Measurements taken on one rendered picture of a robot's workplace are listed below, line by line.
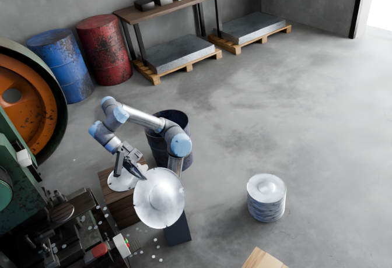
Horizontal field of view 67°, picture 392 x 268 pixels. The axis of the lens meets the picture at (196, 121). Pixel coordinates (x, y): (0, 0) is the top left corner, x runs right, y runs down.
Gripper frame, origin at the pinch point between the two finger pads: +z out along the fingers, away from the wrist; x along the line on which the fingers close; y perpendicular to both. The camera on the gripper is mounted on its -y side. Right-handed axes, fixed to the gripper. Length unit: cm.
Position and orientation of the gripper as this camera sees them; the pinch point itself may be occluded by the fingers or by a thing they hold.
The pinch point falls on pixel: (144, 179)
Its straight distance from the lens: 147.1
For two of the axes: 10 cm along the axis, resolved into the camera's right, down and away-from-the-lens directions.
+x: -5.2, 4.1, 7.5
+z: 7.1, 7.0, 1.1
